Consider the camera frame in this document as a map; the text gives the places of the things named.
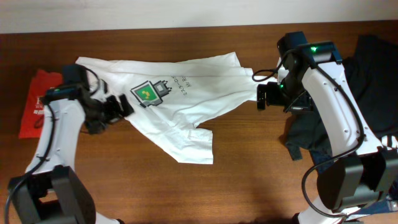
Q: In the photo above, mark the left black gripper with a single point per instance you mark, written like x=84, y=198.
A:
x=115, y=109

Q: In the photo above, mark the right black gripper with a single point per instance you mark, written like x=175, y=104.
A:
x=265, y=98

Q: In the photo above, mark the white printed t-shirt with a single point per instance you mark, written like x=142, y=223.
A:
x=170, y=100

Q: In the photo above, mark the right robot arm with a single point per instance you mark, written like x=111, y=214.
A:
x=361, y=171

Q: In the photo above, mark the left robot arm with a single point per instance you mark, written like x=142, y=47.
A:
x=50, y=191

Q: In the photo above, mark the dark green garment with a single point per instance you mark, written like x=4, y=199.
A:
x=307, y=131

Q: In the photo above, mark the folded red t-shirt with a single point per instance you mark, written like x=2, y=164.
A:
x=33, y=115

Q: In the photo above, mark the black t-shirt white lettering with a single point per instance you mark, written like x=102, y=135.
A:
x=372, y=78

